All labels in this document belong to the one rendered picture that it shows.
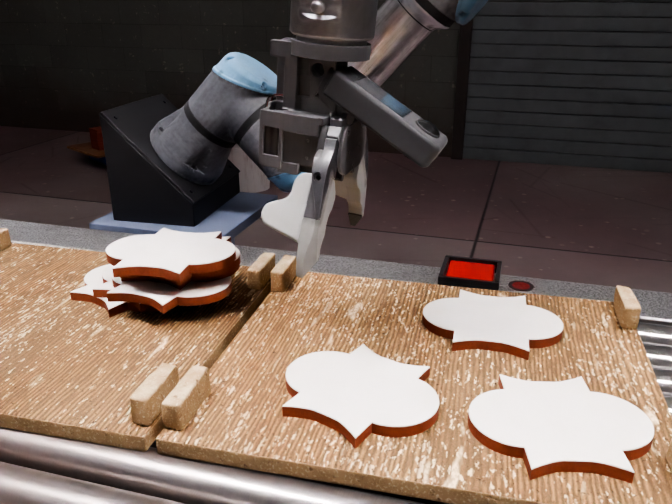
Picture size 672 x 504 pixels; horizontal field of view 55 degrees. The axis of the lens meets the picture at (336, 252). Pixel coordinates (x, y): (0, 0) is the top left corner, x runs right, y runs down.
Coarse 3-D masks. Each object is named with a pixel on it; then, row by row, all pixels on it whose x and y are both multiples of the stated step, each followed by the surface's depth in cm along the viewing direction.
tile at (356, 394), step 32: (320, 352) 62; (352, 352) 62; (288, 384) 57; (320, 384) 57; (352, 384) 57; (384, 384) 57; (416, 384) 57; (288, 416) 54; (320, 416) 53; (352, 416) 53; (384, 416) 53; (416, 416) 53
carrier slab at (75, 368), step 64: (0, 256) 87; (64, 256) 87; (0, 320) 70; (64, 320) 70; (128, 320) 70; (192, 320) 70; (0, 384) 59; (64, 384) 59; (128, 384) 59; (128, 448) 53
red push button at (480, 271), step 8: (456, 264) 86; (464, 264) 86; (472, 264) 86; (480, 264) 86; (488, 264) 86; (448, 272) 84; (456, 272) 84; (464, 272) 84; (472, 272) 84; (480, 272) 84; (488, 272) 84; (488, 280) 82
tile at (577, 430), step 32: (512, 384) 57; (544, 384) 57; (576, 384) 57; (480, 416) 53; (512, 416) 53; (544, 416) 53; (576, 416) 53; (608, 416) 53; (640, 416) 53; (512, 448) 49; (544, 448) 49; (576, 448) 49; (608, 448) 49; (640, 448) 49
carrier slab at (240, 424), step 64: (256, 320) 70; (320, 320) 70; (384, 320) 70; (576, 320) 70; (256, 384) 59; (448, 384) 59; (640, 384) 59; (192, 448) 51; (256, 448) 51; (320, 448) 51; (384, 448) 51; (448, 448) 51
